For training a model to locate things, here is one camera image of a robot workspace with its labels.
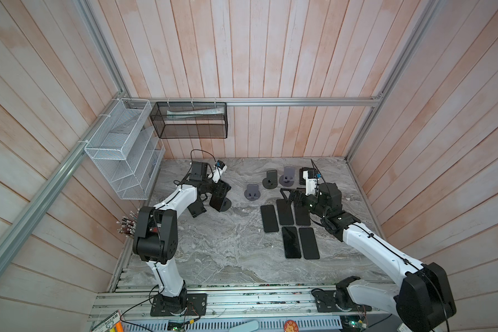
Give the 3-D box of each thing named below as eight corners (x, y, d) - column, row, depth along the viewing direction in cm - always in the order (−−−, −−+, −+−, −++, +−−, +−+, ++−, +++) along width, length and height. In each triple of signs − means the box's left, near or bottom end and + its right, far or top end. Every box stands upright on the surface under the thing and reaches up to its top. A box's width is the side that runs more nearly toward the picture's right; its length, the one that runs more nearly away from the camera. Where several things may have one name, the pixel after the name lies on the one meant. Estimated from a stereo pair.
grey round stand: (262, 189, 110) (264, 178, 103) (262, 180, 113) (263, 169, 107) (275, 189, 110) (278, 178, 103) (274, 180, 113) (276, 169, 107)
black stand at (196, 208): (193, 218, 98) (191, 214, 95) (188, 210, 101) (186, 205, 98) (206, 211, 101) (205, 207, 97) (201, 203, 104) (200, 198, 100)
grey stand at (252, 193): (244, 200, 105) (244, 192, 99) (244, 193, 108) (244, 184, 102) (259, 200, 105) (260, 192, 99) (259, 193, 108) (259, 184, 102)
